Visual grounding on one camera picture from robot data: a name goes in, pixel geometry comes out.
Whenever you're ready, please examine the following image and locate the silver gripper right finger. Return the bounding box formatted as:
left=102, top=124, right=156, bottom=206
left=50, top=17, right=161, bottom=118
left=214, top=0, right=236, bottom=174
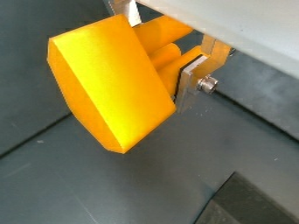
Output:
left=173, top=35, right=230, bottom=113

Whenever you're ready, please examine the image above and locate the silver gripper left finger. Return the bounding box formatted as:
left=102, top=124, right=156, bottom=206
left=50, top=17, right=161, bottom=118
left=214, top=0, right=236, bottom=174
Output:
left=108, top=0, right=141, bottom=26

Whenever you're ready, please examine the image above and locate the yellow three prong object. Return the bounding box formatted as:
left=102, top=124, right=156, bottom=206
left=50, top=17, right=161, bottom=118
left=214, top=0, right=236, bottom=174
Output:
left=46, top=15, right=192, bottom=153

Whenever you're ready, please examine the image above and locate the black curved fixture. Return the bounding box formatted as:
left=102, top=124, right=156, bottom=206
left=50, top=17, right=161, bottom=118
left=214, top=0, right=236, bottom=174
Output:
left=193, top=172, right=299, bottom=224

